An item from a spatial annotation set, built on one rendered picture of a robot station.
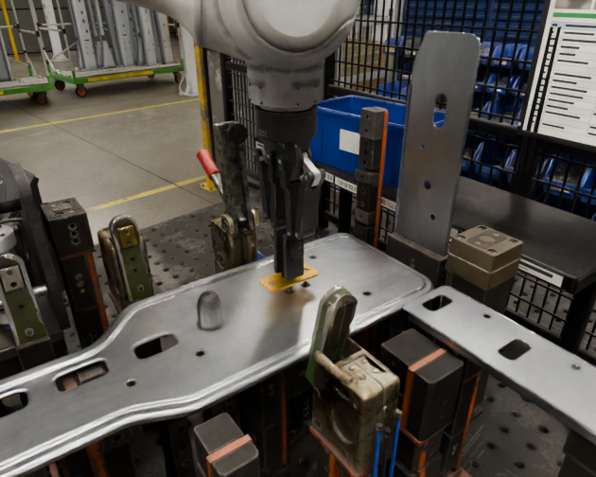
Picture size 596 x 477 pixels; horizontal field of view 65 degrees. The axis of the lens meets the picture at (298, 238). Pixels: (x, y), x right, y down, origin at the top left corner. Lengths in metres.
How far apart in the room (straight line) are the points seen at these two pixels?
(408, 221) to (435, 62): 0.27
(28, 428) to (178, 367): 0.16
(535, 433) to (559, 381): 0.37
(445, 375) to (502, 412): 0.40
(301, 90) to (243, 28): 0.21
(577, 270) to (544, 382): 0.23
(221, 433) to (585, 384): 0.40
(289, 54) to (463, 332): 0.44
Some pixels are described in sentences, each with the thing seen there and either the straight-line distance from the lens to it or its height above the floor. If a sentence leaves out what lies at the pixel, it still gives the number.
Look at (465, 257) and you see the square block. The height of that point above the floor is 1.04.
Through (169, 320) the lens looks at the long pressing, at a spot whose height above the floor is 1.00.
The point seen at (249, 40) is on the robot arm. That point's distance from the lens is 0.35.
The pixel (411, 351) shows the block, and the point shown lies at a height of 0.98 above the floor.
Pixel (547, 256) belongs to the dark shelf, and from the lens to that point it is 0.82.
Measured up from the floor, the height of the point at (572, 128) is 1.18.
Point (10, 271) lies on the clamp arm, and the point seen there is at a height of 1.09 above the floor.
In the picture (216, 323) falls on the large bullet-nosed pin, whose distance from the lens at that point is 0.63.
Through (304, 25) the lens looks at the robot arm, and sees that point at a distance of 0.34.
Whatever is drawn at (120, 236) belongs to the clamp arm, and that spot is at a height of 1.09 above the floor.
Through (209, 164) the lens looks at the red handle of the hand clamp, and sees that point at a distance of 0.82.
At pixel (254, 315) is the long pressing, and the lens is 0.65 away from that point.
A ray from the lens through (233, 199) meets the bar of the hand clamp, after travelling 0.75.
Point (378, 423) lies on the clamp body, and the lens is 0.52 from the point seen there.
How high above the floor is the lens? 1.39
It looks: 28 degrees down
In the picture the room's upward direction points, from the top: straight up
